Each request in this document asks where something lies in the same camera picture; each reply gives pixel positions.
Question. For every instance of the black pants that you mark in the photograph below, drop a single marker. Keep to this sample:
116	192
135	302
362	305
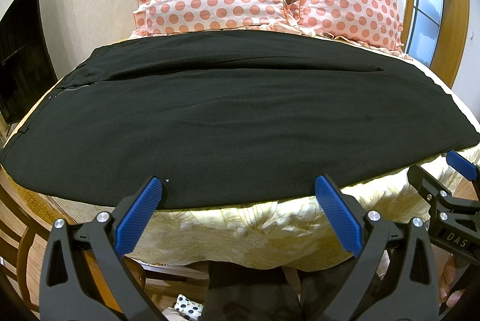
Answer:
230	117

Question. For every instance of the wooden framed window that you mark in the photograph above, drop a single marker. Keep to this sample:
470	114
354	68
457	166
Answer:
431	2

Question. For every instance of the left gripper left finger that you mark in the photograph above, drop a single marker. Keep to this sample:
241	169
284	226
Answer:
68	290

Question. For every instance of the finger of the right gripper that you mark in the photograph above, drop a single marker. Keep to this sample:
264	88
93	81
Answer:
430	189
467	169

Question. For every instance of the wooden chair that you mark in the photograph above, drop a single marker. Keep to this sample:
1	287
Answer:
23	244

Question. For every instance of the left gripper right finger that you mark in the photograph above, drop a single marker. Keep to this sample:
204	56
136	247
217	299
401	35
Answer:
393	276

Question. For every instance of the person's right hand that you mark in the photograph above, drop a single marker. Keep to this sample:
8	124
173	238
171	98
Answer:
446	295

